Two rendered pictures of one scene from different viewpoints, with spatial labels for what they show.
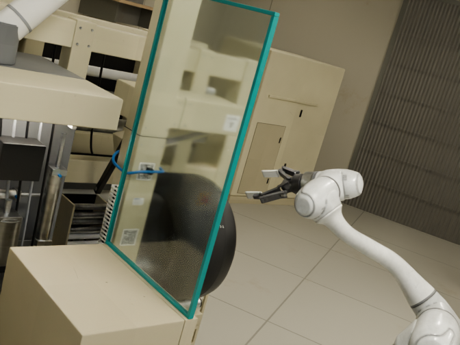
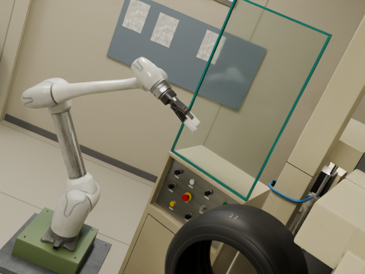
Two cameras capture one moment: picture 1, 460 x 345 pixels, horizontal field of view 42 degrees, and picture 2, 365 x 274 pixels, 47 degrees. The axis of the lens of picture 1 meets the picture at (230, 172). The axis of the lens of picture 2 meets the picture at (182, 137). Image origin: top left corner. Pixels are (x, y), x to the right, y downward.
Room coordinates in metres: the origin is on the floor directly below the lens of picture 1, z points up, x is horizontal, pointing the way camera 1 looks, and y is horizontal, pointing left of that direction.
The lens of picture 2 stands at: (3.91, -0.74, 2.18)
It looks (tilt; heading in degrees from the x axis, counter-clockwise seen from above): 19 degrees down; 161
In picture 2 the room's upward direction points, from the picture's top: 23 degrees clockwise
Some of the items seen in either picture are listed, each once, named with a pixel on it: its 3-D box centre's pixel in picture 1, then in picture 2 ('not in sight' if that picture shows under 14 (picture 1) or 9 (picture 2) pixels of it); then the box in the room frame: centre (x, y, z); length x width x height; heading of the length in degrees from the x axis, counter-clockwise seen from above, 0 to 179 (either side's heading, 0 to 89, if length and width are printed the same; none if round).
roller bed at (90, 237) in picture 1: (79, 228); not in sight; (2.72, 0.62, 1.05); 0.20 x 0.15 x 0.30; 133
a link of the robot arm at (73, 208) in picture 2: not in sight; (71, 210); (2.02, -0.49, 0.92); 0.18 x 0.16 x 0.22; 160
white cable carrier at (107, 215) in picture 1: (106, 240); not in sight; (2.33, 0.41, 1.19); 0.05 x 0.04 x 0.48; 43
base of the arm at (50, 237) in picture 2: not in sight; (62, 235); (2.05, -0.50, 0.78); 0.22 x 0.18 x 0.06; 166
